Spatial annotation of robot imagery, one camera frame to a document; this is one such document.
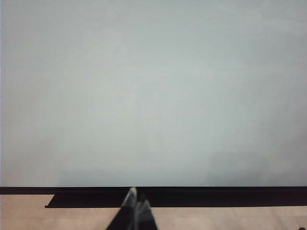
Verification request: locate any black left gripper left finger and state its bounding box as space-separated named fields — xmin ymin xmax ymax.
xmin=105 ymin=187 xmax=138 ymax=230

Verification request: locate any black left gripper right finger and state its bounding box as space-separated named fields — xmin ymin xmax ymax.
xmin=135 ymin=193 xmax=159 ymax=230

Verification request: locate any black whiteboard pen tray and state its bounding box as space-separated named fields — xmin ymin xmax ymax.
xmin=45 ymin=191 xmax=307 ymax=209

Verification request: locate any white glass whiteboard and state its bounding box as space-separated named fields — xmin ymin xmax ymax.
xmin=0 ymin=0 xmax=307 ymax=188

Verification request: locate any black whiteboard bottom rail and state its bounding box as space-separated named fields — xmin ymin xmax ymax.
xmin=0 ymin=186 xmax=307 ymax=196

